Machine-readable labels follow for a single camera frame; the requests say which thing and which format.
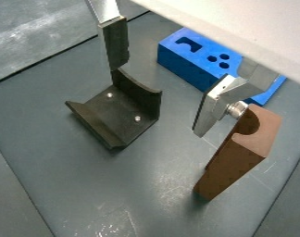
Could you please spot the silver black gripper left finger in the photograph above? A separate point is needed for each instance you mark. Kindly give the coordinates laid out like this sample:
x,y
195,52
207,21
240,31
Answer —
x,y
113,28

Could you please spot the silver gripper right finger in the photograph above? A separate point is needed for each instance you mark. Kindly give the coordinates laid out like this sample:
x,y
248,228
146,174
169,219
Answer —
x,y
224,98

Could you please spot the brown arch block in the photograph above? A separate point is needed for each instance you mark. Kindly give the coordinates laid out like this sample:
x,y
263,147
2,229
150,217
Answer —
x,y
245,147

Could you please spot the blue foam shape board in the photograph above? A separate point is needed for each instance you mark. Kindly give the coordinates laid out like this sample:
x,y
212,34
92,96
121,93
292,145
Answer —
x,y
199,60

